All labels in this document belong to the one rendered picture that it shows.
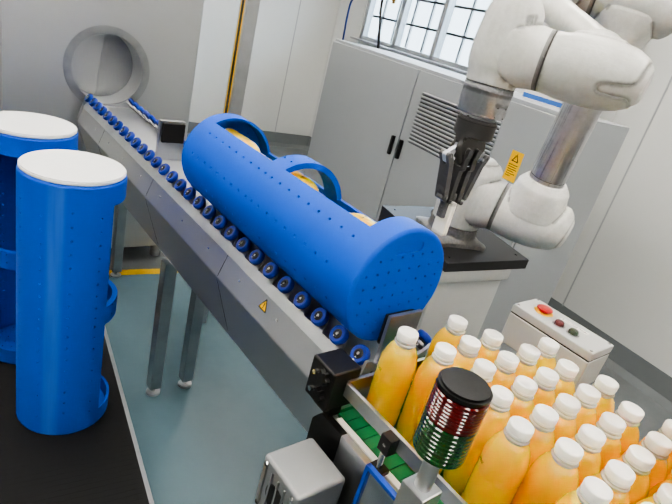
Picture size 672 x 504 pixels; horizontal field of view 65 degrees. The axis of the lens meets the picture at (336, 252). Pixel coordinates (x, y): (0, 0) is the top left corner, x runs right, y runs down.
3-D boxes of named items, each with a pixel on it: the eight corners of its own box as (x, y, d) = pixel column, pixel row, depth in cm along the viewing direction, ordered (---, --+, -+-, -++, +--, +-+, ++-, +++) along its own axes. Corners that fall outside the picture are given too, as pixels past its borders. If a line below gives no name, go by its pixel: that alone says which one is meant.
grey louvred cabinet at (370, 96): (344, 216, 479) (388, 51, 421) (520, 363, 318) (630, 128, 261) (291, 215, 449) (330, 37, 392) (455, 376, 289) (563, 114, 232)
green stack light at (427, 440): (436, 423, 67) (449, 393, 65) (475, 459, 63) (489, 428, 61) (401, 438, 63) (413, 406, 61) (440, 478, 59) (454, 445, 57)
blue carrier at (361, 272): (255, 192, 189) (265, 113, 177) (426, 327, 131) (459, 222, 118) (178, 198, 172) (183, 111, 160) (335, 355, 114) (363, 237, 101)
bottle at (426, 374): (400, 445, 99) (430, 365, 92) (392, 418, 106) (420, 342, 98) (435, 448, 101) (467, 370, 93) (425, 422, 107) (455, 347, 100)
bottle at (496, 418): (479, 504, 91) (520, 422, 83) (440, 487, 92) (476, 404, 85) (481, 475, 97) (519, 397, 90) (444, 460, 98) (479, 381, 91)
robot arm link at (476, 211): (439, 203, 179) (464, 142, 169) (490, 225, 174) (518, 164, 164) (425, 216, 165) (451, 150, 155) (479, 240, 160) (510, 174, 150)
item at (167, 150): (178, 158, 214) (183, 120, 208) (182, 161, 211) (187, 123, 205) (154, 157, 208) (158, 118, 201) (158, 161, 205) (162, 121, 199)
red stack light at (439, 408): (449, 392, 65) (459, 367, 63) (490, 428, 61) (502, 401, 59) (413, 406, 61) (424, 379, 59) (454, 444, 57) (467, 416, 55)
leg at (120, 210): (119, 272, 301) (128, 168, 276) (122, 277, 297) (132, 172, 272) (108, 273, 297) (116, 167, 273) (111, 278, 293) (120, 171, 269)
